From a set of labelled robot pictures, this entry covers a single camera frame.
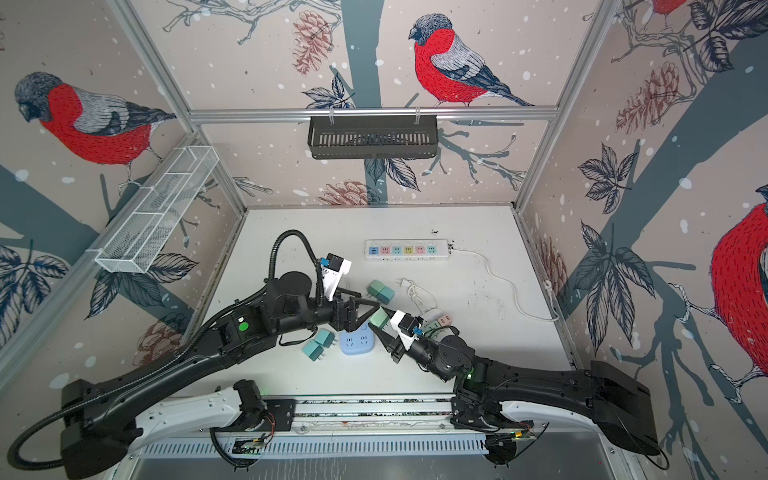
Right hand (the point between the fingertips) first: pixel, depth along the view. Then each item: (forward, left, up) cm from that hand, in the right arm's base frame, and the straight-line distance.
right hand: (373, 320), depth 67 cm
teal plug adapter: (+3, +17, -21) cm, 27 cm away
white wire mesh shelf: (+13, +59, +11) cm, 61 cm away
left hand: (0, 0, +6) cm, 6 cm away
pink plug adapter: (+7, -18, -15) cm, 25 cm away
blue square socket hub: (+2, +7, -20) cm, 21 cm away
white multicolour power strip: (+35, -7, -19) cm, 40 cm away
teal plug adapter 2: (-1, +19, -19) cm, 27 cm away
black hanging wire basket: (+67, +6, +7) cm, 68 cm away
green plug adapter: (+20, +3, -20) cm, 28 cm away
